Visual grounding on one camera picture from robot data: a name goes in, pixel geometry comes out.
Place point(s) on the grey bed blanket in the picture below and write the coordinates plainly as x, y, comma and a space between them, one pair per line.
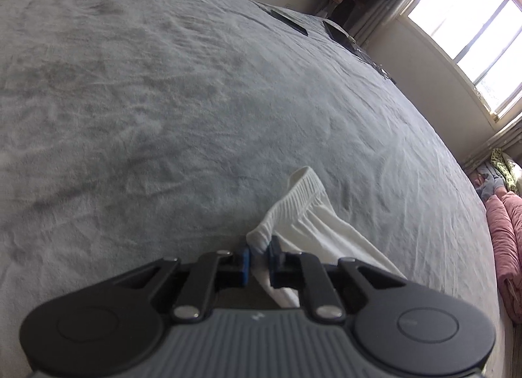
163, 117

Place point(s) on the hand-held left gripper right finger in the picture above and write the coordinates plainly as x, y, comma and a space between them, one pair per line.
273, 268

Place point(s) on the window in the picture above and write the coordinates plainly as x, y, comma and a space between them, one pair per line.
469, 23

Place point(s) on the white long-sleeved shirt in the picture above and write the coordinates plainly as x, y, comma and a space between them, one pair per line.
310, 219

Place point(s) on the black phone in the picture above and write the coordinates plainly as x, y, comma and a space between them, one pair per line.
289, 21

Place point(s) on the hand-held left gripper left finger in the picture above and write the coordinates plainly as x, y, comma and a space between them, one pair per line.
244, 266

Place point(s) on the green patterned cloth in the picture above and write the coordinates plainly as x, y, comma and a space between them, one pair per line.
507, 168

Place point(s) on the black tablet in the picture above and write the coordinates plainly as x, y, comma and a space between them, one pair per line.
338, 33

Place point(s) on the pink quilt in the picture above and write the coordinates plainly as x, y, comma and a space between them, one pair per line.
507, 247

